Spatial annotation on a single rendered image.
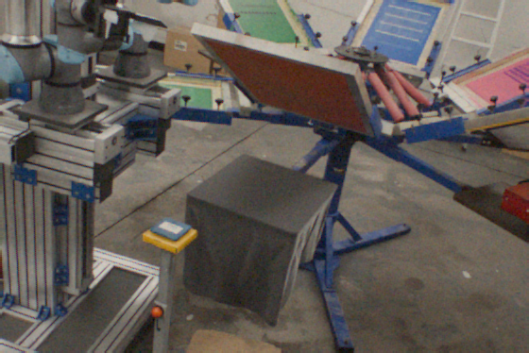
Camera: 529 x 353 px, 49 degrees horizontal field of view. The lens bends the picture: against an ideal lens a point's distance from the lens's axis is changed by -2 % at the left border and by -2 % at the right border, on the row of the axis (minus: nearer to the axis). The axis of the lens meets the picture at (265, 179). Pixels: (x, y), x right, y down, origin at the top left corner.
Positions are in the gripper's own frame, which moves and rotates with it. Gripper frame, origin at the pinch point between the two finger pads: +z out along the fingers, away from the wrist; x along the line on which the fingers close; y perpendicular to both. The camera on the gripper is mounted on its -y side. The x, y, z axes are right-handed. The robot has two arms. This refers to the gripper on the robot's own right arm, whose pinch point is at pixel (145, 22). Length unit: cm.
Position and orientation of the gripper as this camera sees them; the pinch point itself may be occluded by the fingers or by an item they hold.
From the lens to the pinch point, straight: 140.6
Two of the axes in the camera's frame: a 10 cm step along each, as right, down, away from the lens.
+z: 7.4, 3.9, -5.4
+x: -6.3, 1.2, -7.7
